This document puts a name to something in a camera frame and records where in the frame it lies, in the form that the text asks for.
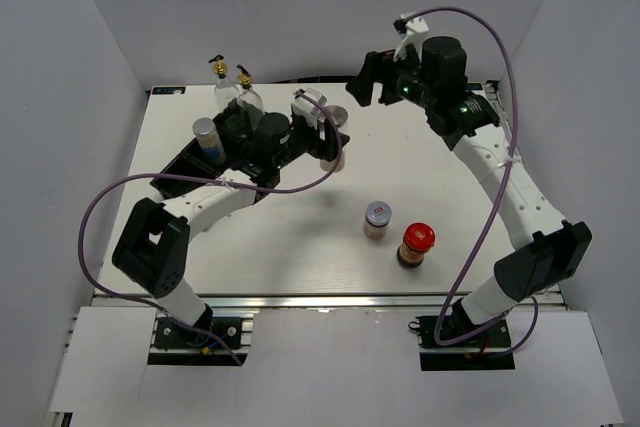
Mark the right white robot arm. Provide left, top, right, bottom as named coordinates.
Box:
left=346, top=36, right=592, bottom=346

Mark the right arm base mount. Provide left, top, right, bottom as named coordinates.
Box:
left=407, top=306, right=516, bottom=372

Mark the small jar white label lid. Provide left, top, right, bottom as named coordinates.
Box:
left=362, top=201, right=392, bottom=240

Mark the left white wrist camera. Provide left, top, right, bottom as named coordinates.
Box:
left=291, top=89, right=327, bottom=130

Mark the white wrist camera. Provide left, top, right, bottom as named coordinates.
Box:
left=393, top=14, right=429, bottom=62
left=291, top=89, right=327, bottom=130

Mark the clear glass oil bottle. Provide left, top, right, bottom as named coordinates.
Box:
left=209, top=54, right=240, bottom=112

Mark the black compartment tray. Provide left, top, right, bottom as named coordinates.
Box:
left=150, top=107, right=280, bottom=199

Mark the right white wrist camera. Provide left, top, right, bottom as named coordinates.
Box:
left=393, top=14, right=429, bottom=62

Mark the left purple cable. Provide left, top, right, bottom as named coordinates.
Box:
left=78, top=90, right=344, bottom=366

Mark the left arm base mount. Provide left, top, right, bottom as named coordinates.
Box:
left=147, top=316, right=250, bottom=367

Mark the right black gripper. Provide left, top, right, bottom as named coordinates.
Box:
left=345, top=42, right=438, bottom=111

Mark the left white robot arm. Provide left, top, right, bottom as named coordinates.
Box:
left=112, top=108, right=349, bottom=348

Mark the white spice jar silver lid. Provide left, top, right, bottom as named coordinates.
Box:
left=192, top=117, right=226, bottom=165

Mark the red lid sauce jar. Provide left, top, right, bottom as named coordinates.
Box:
left=396, top=222, right=436, bottom=268

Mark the left blue table label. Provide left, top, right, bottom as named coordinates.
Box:
left=150, top=86, right=186, bottom=96

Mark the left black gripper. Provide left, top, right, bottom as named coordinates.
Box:
left=273, top=114, right=349, bottom=171

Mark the glass bottle dark sauce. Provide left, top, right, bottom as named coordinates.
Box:
left=237, top=64, right=265, bottom=131

